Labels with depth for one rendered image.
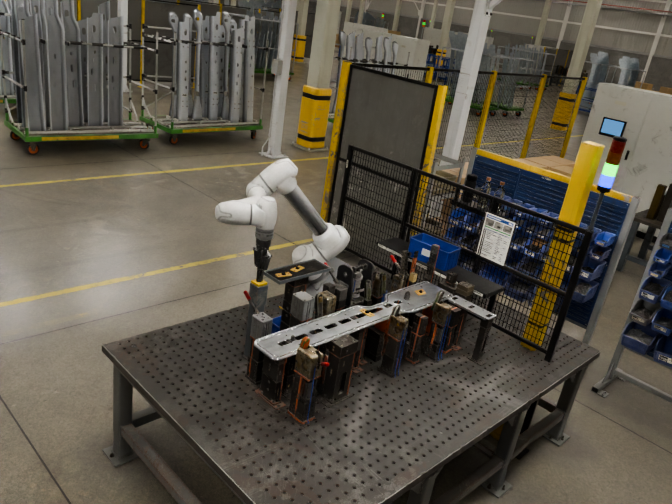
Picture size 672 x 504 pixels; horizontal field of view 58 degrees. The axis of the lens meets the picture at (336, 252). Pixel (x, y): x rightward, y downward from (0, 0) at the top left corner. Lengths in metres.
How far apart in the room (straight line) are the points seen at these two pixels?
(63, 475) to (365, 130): 3.97
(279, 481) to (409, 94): 3.89
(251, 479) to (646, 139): 8.12
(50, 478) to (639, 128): 8.47
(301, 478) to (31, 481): 1.61
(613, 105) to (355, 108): 4.84
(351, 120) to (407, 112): 0.73
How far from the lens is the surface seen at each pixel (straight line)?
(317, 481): 2.64
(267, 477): 2.64
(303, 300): 3.04
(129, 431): 3.56
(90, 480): 3.65
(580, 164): 3.63
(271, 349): 2.82
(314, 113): 10.90
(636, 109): 9.76
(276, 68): 9.95
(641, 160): 9.75
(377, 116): 5.87
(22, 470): 3.77
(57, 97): 9.45
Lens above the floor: 2.50
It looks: 22 degrees down
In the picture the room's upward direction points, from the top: 9 degrees clockwise
